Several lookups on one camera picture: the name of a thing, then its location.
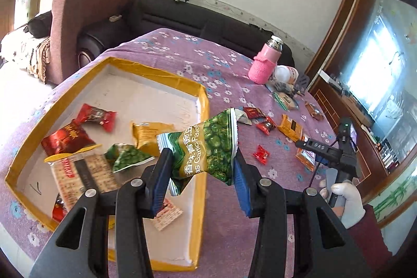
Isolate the black bag on seat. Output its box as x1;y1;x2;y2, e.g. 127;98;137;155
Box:
23;11;52;39

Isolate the brown snack wrapper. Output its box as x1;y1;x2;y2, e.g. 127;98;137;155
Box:
305;102;324;121

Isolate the black phone stand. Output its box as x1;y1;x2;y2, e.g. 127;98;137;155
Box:
294;74;310;96

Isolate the wooden tv cabinet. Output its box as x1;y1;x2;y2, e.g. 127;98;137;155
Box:
304;0;417;230

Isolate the white small snack packet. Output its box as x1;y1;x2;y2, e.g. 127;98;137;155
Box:
235;109;252;126

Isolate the dark red candy packet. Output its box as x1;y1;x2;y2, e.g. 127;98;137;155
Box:
256;116;277;135

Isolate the beige cracker bar packet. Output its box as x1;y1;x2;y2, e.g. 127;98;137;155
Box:
152;198;183;231

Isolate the maroon armchair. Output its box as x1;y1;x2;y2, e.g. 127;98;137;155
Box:
45;0;130;85

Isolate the orange soda cracker packet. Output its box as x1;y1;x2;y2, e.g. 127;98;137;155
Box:
296;147;316;171

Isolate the yellow rimmed white tray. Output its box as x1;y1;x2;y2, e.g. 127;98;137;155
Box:
4;56;211;272

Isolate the orange yellow biscuit packet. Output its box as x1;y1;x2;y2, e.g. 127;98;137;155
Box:
278;114;303;142

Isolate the white jar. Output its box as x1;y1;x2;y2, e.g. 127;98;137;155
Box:
274;65;299;85

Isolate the red chocolate candy packet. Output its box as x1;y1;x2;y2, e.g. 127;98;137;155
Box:
242;107;266;120

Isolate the red candy tray bottom left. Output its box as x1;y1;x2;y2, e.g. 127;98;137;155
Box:
52;194;67;223

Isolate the green pea packet in tray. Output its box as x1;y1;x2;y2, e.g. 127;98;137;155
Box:
105;143;155;173

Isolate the green garlic pea packet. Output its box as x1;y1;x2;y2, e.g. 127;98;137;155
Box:
157;108;238;196

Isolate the black cable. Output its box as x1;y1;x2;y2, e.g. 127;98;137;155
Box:
307;155;327;189

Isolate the small red candy right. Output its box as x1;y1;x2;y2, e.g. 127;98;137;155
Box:
252;145;270;165

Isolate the purple floral tablecloth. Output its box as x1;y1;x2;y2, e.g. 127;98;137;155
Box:
0;27;373;278

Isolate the large red snack packet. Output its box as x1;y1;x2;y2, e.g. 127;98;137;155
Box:
41;120;95;157

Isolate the yellow snack packet in tray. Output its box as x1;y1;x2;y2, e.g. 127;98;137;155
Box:
131;122;175;157

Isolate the black leather sofa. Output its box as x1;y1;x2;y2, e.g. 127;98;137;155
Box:
76;0;296;71

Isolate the right white gloved hand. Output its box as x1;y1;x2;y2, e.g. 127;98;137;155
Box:
319;179;365;229

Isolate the red candy with dark label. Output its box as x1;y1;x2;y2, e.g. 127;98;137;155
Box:
75;103;116;133

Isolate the pink thermos with knit sleeve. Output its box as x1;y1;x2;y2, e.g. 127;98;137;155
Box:
248;35;283;85

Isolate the green edged biscuit packet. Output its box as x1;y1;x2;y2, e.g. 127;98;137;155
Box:
272;92;299;111

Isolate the yellow edged soda cracker packet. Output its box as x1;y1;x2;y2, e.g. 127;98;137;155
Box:
44;144;120;211

